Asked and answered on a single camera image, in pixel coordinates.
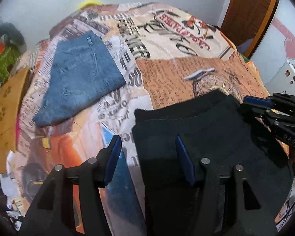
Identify folded blue jeans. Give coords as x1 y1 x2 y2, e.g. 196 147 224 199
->
33 31 126 127

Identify brown wooden door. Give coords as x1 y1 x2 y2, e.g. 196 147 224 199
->
221 0 279 58

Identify newspaper print bed cover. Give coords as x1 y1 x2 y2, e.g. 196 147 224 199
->
14 4 268 235

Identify white sliding wardrobe door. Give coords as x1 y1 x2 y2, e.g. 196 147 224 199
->
250 0 295 83

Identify yellow foam arch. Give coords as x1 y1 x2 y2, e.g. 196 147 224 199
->
78 0 102 10

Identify black pants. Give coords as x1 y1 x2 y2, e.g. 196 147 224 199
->
132 90 293 235

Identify green patterned storage box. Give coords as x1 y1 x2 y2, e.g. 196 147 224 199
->
0 45 21 88

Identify grey plush toy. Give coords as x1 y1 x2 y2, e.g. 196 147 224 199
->
0 22 27 54

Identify bamboo lap desk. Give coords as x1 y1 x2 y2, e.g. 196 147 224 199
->
0 67 30 174

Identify white appliance with stickers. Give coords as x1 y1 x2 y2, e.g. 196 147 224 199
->
265 60 295 95

